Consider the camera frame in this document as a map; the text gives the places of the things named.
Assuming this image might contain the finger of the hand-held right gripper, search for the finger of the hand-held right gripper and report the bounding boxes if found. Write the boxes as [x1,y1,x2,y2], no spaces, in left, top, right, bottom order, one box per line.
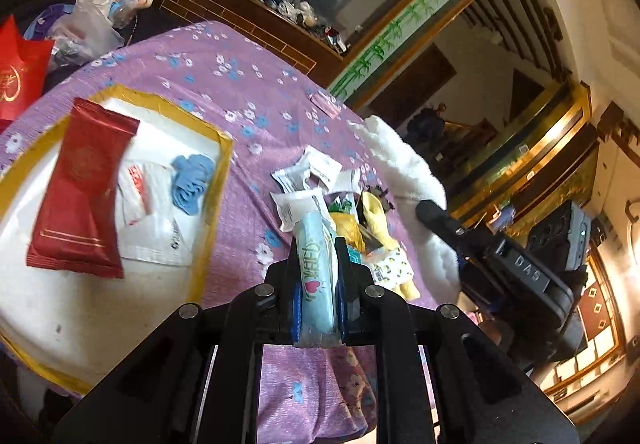
[457,257,506,315]
[415,199,503,257]

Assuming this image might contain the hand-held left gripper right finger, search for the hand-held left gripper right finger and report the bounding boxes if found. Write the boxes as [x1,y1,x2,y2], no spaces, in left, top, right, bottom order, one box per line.
[333,237,582,444]

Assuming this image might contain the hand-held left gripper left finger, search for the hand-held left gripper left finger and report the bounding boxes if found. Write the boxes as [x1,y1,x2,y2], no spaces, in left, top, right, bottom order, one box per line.
[52,249,304,444]

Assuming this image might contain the light blue soft packet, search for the light blue soft packet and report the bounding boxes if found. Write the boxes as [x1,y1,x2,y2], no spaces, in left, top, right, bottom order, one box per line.
[292,211,347,350]

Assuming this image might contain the green and white packet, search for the green and white packet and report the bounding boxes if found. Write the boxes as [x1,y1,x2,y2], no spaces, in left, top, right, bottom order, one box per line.
[328,194,361,216]

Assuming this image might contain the white tray yellow taped edge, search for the white tray yellow taped edge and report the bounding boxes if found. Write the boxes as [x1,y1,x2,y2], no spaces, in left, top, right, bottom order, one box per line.
[0,84,235,397]

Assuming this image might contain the white fluffy cloth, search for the white fluffy cloth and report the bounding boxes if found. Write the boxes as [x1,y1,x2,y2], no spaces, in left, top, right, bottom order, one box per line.
[350,115,463,311]

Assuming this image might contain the yellow dotted cloth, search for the yellow dotted cloth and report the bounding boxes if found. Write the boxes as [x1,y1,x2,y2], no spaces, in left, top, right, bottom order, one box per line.
[372,247,422,301]

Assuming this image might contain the white printed packet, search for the white printed packet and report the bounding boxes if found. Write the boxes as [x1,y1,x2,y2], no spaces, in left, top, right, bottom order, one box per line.
[270,189,327,232]

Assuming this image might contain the gold framed glass case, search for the gold framed glass case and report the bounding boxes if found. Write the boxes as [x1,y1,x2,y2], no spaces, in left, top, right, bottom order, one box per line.
[440,82,601,227]

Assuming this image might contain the white torn packet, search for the white torn packet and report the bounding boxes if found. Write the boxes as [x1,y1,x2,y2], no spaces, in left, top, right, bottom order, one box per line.
[271,147,344,191]

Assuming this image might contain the white packet red stripes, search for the white packet red stripes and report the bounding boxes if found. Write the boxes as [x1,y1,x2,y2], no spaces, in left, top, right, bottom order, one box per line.
[116,159,197,267]

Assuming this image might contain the pink packet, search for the pink packet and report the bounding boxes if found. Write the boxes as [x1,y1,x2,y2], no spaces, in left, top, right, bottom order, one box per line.
[309,92,344,119]

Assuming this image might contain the blue crumpled cloth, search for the blue crumpled cloth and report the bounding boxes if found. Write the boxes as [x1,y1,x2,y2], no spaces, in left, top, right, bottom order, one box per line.
[170,153,216,216]

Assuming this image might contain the wooden stair railing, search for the wooden stair railing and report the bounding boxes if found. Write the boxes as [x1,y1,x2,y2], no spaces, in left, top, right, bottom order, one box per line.
[460,0,572,81]

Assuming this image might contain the purple floral tablecloth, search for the purple floral tablecloth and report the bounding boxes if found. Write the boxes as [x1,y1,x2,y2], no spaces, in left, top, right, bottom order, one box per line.
[0,19,466,444]

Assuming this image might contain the red foil packet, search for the red foil packet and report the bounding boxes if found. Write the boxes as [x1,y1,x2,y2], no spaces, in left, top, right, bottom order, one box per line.
[26,98,141,280]

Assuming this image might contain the wooden mirror cabinet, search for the wooden mirror cabinet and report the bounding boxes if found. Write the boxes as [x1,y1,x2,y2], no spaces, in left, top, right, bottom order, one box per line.
[127,0,533,90]

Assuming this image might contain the white plastic bag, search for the white plastic bag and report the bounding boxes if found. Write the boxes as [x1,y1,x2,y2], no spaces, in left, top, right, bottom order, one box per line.
[52,0,126,66]

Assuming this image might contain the red paper bag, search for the red paper bag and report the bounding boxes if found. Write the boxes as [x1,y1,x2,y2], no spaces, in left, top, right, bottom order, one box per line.
[0,16,56,121]

